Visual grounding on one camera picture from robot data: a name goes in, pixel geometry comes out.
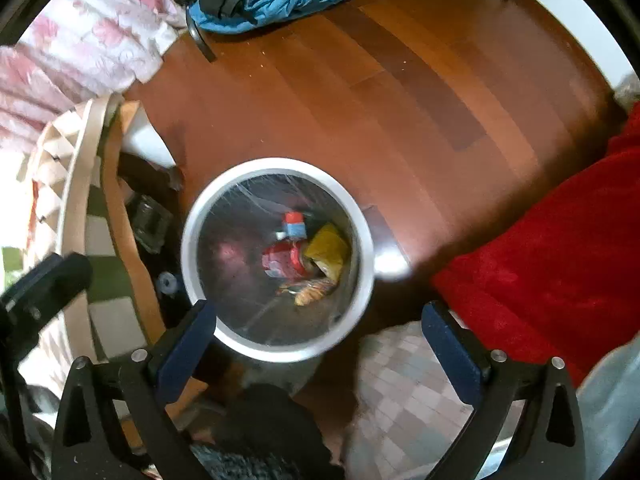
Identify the orange noodle snack bag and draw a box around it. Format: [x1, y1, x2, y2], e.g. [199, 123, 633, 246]
[278, 278, 336, 307]

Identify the crushed red soda can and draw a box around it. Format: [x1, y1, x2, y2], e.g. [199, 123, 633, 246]
[262, 240, 314, 280]

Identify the yellow panda snack wrapper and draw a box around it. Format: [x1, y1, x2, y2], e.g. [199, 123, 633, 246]
[304, 222, 350, 284]

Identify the blue white milk carton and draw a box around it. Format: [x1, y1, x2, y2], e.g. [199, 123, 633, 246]
[276, 211, 307, 242]

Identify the white round trash bin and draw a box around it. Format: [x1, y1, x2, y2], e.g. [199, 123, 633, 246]
[180, 157, 374, 363]

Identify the light blue jeans leg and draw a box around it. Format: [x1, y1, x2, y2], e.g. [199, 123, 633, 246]
[577, 335, 640, 479]

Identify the checkered printed tablecloth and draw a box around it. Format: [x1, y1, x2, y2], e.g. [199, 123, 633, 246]
[18, 94, 176, 396]

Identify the red blanket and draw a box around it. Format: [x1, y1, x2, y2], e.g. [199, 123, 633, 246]
[431, 110, 640, 385]

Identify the pink floral curtain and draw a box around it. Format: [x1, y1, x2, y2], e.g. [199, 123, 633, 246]
[1, 0, 186, 153]

